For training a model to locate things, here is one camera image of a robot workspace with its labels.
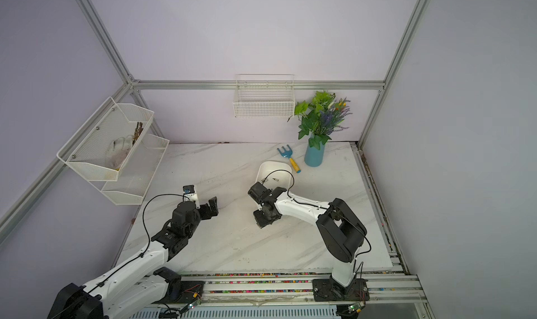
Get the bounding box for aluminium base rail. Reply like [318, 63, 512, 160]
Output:
[182, 271, 428, 306]

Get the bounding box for white wire wall basket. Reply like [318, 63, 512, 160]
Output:
[233, 74, 296, 118]

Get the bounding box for teal yellow toy rake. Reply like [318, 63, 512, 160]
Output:
[277, 145, 301, 173]

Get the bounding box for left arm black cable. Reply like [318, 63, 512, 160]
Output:
[45, 193, 192, 319]

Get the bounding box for lower white mesh shelf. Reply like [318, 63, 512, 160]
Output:
[101, 134, 169, 206]

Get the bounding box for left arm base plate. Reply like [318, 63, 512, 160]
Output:
[156, 281, 205, 304]

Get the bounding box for white plastic storage box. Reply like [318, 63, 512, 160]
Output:
[255, 161, 293, 190]

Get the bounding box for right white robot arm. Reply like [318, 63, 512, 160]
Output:
[248, 182, 369, 288]

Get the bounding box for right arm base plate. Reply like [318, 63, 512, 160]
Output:
[312, 277, 370, 302]

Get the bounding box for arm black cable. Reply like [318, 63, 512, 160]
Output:
[45, 193, 192, 319]
[261, 168, 373, 259]

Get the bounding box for artificial green plant bouquet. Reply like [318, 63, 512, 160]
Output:
[288, 91, 352, 151]

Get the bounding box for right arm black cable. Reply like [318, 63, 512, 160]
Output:
[261, 168, 373, 259]

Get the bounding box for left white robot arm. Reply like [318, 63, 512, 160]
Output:
[48, 197, 218, 318]

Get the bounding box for aluminium frame corner post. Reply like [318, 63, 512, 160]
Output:
[357, 0, 431, 151]

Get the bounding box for teal cylindrical vase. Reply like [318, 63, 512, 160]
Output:
[304, 134, 325, 167]

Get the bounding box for white mesh shelf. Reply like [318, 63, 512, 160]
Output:
[57, 97, 154, 181]
[101, 134, 169, 206]

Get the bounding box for upper white mesh shelf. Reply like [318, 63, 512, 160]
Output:
[57, 97, 154, 181]

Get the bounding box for brown dried twigs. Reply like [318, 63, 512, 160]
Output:
[132, 122, 143, 145]

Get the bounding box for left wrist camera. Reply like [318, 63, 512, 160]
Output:
[183, 185, 199, 204]

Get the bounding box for clear plastic bag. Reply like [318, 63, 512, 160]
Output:
[105, 135, 134, 171]

